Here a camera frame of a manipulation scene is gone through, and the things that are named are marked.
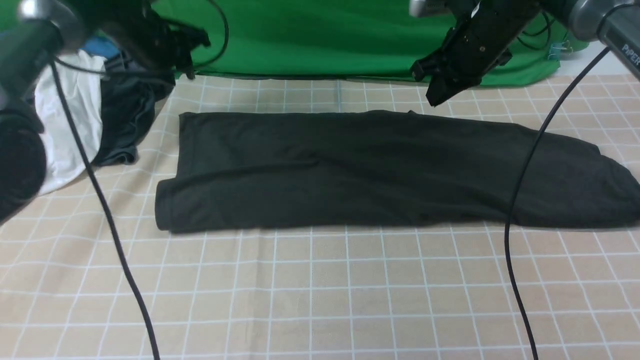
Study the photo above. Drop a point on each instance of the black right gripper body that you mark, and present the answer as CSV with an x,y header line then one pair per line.
x,y
484,30

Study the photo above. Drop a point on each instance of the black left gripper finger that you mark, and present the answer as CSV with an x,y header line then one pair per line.
x,y
183,63
190,38

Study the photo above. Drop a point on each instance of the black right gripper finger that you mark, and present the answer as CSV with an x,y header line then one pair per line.
x,y
442,88
433,65

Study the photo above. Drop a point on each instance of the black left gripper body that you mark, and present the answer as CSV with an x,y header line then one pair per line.
x,y
139,30

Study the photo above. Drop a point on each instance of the dark gray long-sleeve shirt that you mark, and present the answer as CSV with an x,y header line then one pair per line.
x,y
241,170

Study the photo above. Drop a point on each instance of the blue crumpled garment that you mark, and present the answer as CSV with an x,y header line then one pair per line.
x,y
102,47

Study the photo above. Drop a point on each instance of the dark crumpled garment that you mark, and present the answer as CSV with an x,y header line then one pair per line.
x,y
128,113

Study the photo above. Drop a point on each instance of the blue binder clip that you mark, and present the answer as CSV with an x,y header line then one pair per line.
x,y
557,50

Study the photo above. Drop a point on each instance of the green backdrop cloth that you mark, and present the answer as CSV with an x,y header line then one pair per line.
x,y
302,39

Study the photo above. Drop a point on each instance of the beige checkered tablecloth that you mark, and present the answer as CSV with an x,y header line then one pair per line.
x,y
346,293

